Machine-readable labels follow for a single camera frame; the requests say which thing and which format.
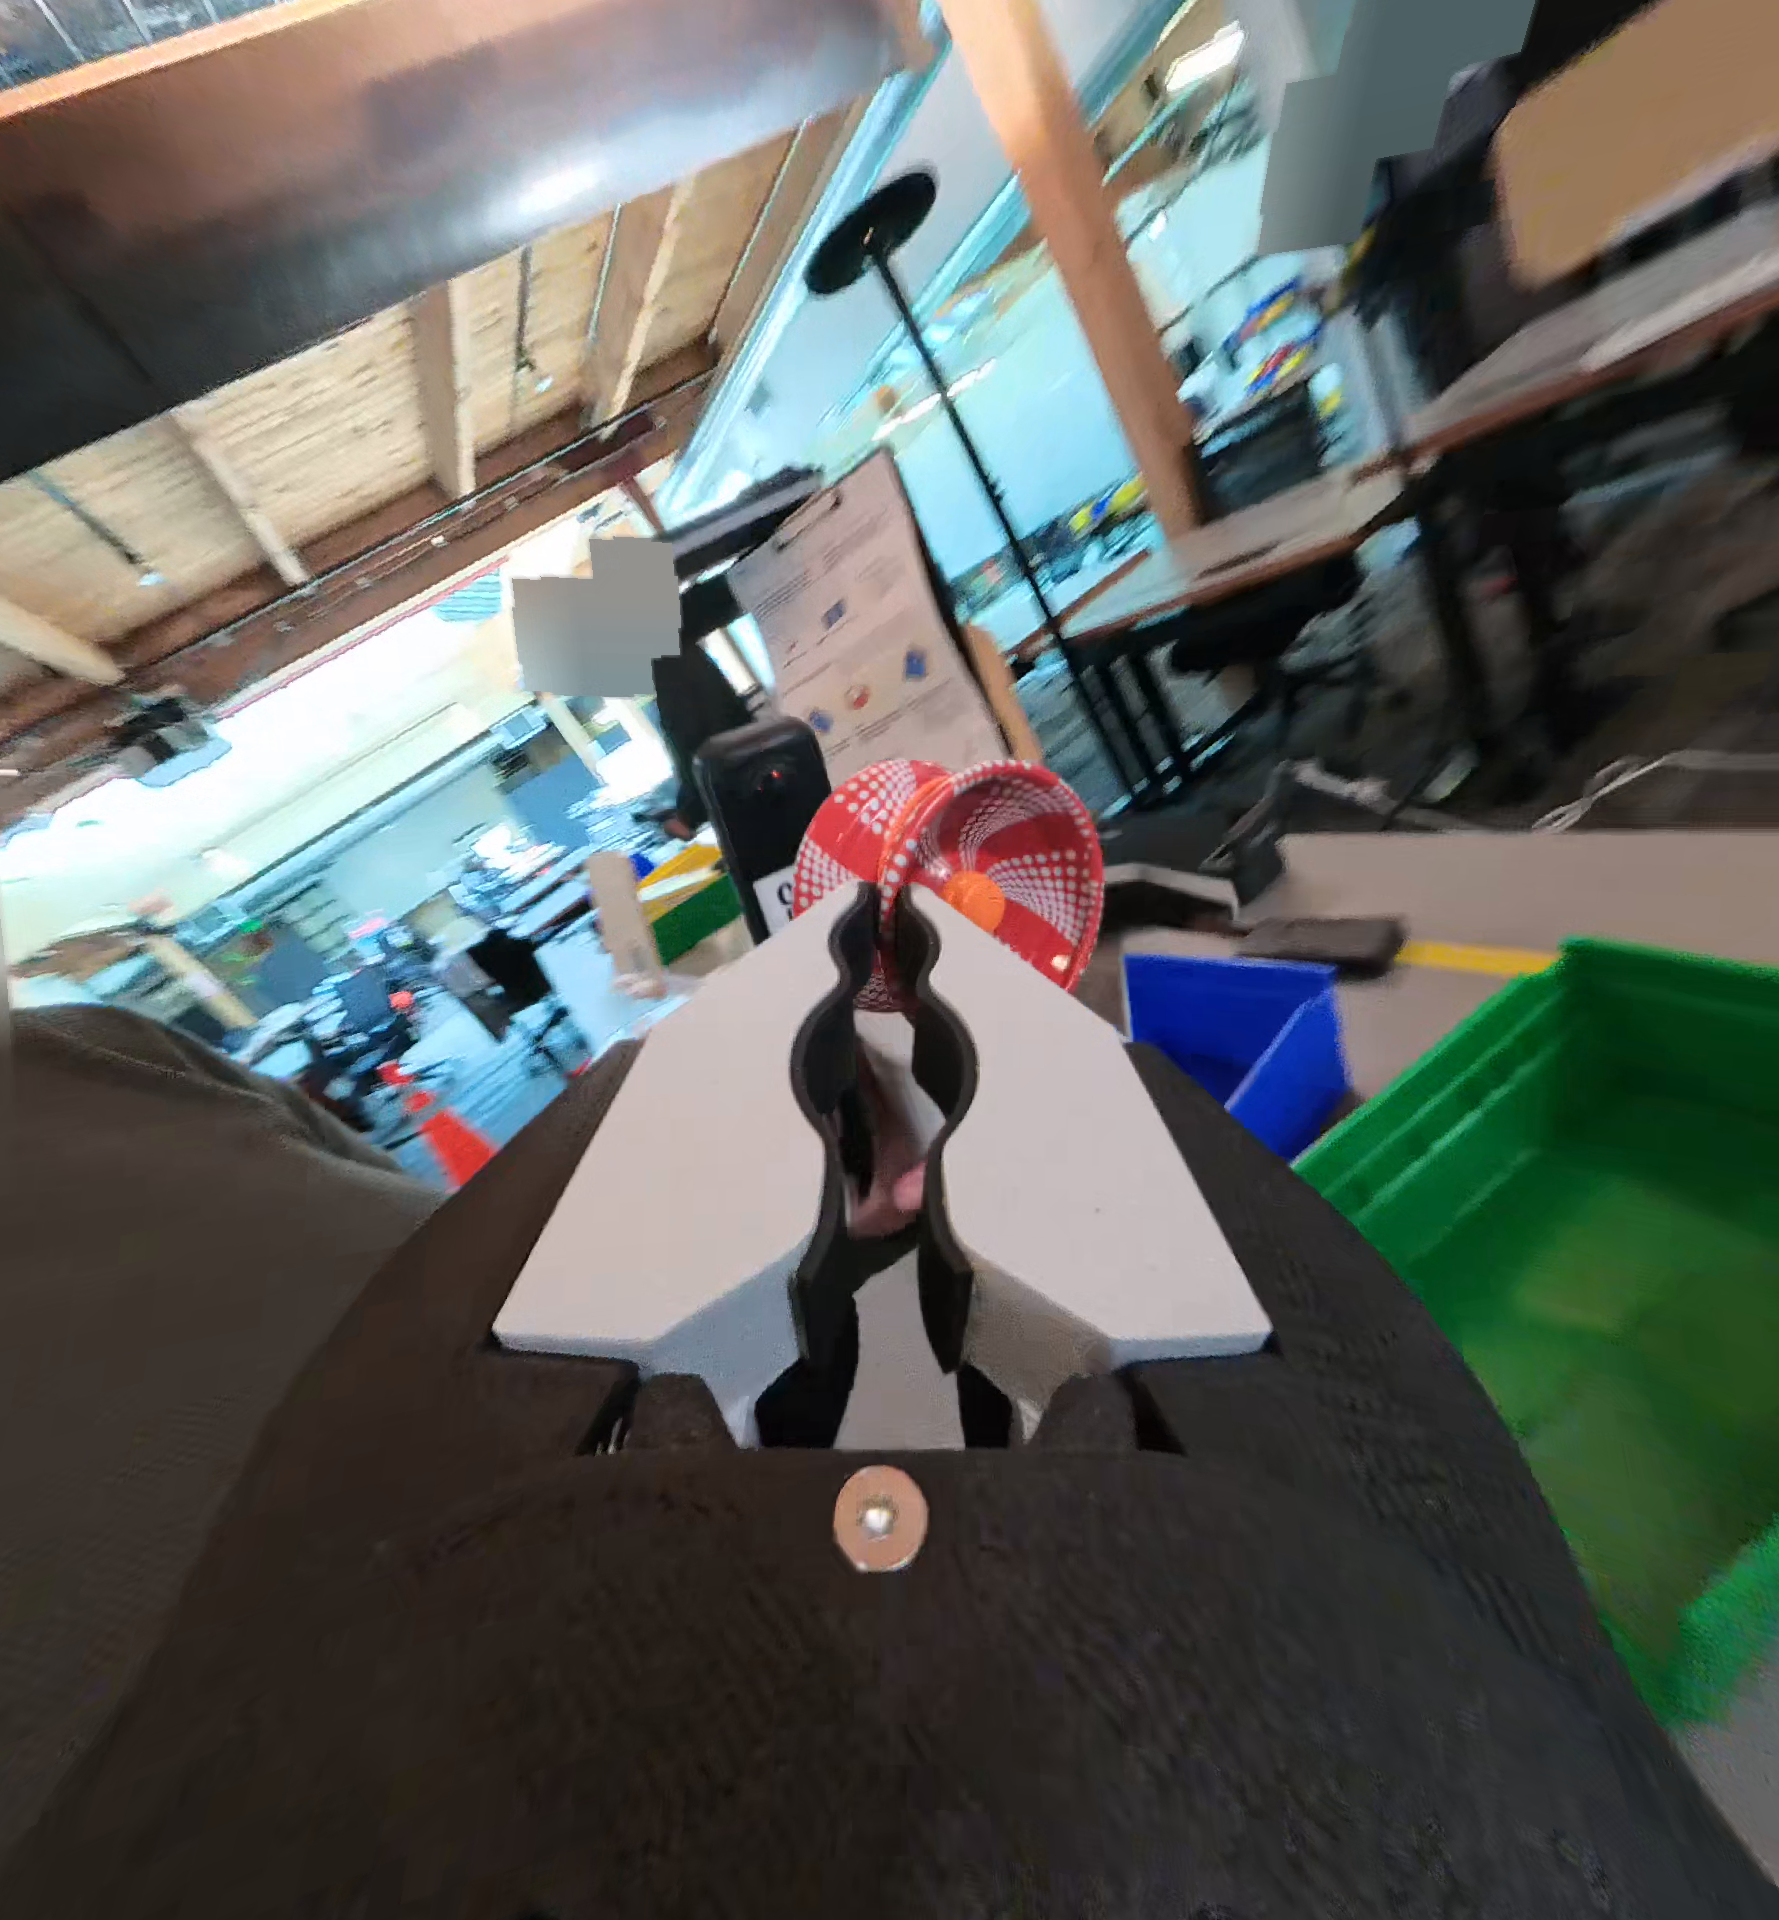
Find white desk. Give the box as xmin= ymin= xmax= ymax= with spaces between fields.
xmin=1086 ymin=827 xmax=1779 ymax=1920

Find black ceiling projector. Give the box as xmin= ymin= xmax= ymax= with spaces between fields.
xmin=105 ymin=699 xmax=225 ymax=790

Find blue plastic bin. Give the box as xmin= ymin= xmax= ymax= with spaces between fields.
xmin=1123 ymin=956 xmax=1352 ymax=1166

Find instruction sheet board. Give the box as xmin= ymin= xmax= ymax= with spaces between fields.
xmin=724 ymin=452 xmax=1045 ymax=799

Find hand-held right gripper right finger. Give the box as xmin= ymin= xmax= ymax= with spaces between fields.
xmin=904 ymin=892 xmax=1277 ymax=1411

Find black object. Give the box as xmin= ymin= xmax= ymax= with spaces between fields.
xmin=1234 ymin=915 xmax=1408 ymax=977

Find tan chair back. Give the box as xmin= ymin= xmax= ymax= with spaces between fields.
xmin=1496 ymin=0 xmax=1779 ymax=287

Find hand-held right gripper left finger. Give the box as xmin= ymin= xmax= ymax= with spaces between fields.
xmin=492 ymin=887 xmax=879 ymax=1419

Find red white yo-yo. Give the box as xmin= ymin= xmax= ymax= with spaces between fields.
xmin=794 ymin=759 xmax=1105 ymax=1006

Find green plastic bin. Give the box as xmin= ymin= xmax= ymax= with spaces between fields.
xmin=1295 ymin=940 xmax=1779 ymax=1726

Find long wooden desk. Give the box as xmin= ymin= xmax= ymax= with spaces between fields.
xmin=1011 ymin=180 xmax=1779 ymax=812

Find white desk stand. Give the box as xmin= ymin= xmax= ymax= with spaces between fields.
xmin=583 ymin=846 xmax=666 ymax=977

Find black floor lamp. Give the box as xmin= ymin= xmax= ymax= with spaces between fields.
xmin=805 ymin=172 xmax=1146 ymax=812

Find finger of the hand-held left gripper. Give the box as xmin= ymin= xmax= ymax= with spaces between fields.
xmin=849 ymin=1012 xmax=954 ymax=1192

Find green parts bin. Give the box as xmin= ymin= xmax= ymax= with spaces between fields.
xmin=643 ymin=881 xmax=747 ymax=970

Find wooden post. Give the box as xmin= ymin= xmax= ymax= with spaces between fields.
xmin=944 ymin=0 xmax=1221 ymax=542

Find orange striped traffic cone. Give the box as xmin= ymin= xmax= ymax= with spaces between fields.
xmin=411 ymin=1075 xmax=502 ymax=1193

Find white cable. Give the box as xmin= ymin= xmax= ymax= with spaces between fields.
xmin=1279 ymin=751 xmax=1779 ymax=836

